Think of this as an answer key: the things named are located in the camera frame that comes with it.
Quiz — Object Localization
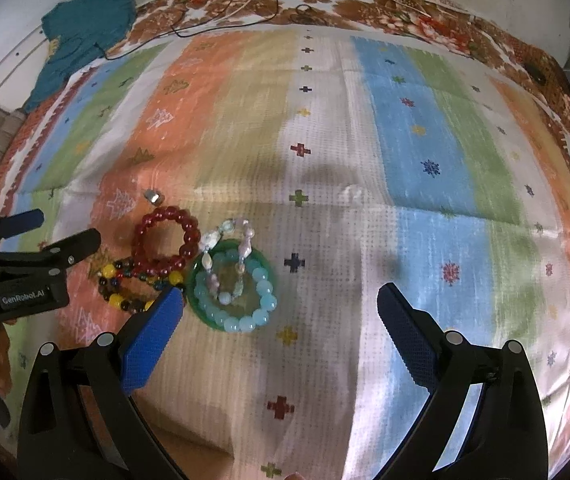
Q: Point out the yellow and brown bead bracelet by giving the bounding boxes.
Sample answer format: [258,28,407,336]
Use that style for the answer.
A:
[96,257,187,316]

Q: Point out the red bead bracelet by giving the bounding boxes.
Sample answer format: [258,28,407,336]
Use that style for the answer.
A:
[130,205,203,276]

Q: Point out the pastel stone bead bracelet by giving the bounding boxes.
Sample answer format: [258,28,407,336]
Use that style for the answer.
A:
[199,216,257,307]

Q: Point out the green jade bangle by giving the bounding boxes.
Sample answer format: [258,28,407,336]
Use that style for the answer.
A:
[185,240,279,334]

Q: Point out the teal garment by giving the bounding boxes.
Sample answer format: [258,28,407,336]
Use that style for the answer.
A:
[23,0,136,113]

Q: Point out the striped colourful bed cover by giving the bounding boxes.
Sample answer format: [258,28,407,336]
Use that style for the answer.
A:
[0,27,570,479]

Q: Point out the brown floral bedsheet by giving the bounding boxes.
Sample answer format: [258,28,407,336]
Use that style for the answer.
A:
[109,0,570,124]

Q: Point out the light blue bead bracelet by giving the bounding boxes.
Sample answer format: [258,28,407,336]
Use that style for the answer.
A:
[193,250,280,335]

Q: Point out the black cable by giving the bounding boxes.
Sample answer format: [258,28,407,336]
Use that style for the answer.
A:
[92,0,327,61]

